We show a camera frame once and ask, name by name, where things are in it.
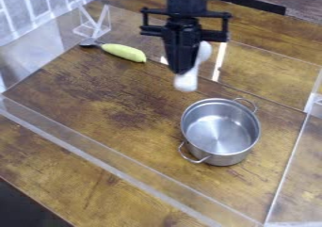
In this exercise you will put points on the white plush mushroom red cap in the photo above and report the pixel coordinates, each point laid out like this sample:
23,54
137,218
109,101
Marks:
186,82

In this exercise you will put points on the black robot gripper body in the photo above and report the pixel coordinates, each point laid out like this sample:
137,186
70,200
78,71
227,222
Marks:
182,27

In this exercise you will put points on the black strip on table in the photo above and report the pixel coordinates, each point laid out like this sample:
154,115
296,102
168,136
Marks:
261,5

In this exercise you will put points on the clear acrylic triangle stand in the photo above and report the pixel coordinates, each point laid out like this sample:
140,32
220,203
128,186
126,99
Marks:
93,28

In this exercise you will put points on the clear acrylic enclosure wall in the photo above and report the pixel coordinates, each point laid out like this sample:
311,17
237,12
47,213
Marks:
92,143

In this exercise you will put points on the yellow handled spoon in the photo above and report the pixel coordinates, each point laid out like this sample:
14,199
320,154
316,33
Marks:
120,50

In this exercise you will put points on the silver metal pot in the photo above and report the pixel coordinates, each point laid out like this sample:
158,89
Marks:
221,129

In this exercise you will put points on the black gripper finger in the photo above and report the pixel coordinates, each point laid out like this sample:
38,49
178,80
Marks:
189,49
173,46

